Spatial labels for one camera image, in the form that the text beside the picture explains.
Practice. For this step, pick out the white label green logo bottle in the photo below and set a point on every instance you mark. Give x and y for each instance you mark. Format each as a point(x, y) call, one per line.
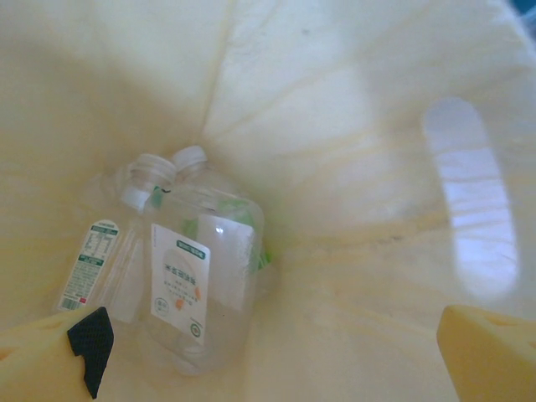
point(180, 272)

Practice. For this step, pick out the green label clear bottle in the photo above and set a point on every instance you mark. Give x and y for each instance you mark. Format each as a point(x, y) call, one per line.
point(190, 157)

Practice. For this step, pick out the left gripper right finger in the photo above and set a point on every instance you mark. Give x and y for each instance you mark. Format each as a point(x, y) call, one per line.
point(490, 356)

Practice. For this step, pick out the translucent yellow plastic bin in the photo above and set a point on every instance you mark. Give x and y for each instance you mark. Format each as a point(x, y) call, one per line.
point(335, 167)

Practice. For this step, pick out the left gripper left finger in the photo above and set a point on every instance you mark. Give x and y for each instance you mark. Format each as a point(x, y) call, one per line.
point(37, 364)

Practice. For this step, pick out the clear bottle white nutrition label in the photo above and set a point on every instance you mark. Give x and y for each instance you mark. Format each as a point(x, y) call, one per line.
point(92, 259)

